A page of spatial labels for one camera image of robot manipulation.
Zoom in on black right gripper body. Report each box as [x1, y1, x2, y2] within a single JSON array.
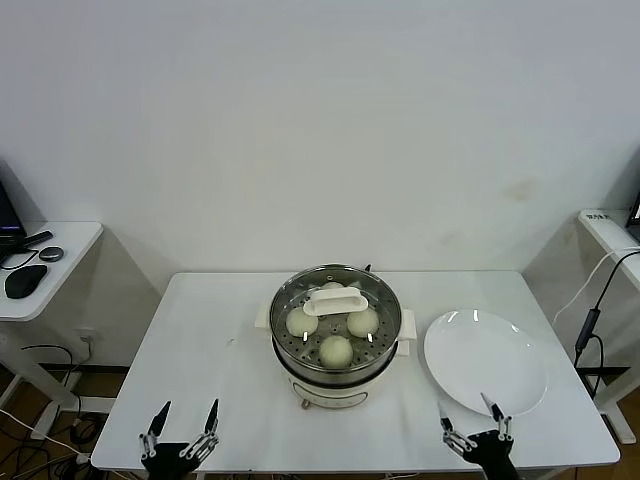
[[462, 430, 519, 480]]

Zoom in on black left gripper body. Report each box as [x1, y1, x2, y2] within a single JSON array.
[[140, 442, 202, 480]]

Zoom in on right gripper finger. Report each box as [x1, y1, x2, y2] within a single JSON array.
[[437, 401, 470, 454], [480, 392, 514, 442]]

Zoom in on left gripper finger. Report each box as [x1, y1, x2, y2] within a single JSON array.
[[138, 399, 173, 459], [179, 398, 221, 459]]

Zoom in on glass lid with cream handle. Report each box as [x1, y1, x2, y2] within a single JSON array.
[[272, 266, 401, 372]]

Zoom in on stainless steel steamer basket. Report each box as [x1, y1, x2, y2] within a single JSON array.
[[270, 263, 404, 384]]

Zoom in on white round plate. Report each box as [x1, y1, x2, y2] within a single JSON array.
[[423, 308, 550, 419]]

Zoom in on white electric cooker pot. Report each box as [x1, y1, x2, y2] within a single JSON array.
[[254, 299, 418, 410]]

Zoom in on black computer mouse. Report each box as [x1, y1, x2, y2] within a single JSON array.
[[4, 264, 49, 299]]

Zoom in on white side table with laptop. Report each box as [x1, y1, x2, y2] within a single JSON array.
[[0, 220, 114, 440]]

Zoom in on white side table with label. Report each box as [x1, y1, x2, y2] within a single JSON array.
[[578, 207, 640, 444]]

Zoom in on black laptop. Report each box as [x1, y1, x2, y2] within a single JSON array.
[[0, 177, 29, 264]]

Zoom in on tangled black floor cables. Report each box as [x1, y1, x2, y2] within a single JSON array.
[[0, 412, 109, 480]]

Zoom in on white hanging cable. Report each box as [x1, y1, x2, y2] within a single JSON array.
[[552, 249, 621, 326]]

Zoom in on black cable with adapter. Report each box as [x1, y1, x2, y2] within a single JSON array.
[[573, 247, 640, 371]]

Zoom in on white floor cable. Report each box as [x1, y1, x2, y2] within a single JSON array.
[[0, 407, 91, 459]]

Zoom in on black looping floor cable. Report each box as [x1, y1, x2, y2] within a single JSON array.
[[19, 335, 96, 416]]

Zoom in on black desk cable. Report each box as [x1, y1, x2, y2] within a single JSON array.
[[1, 247, 40, 271]]

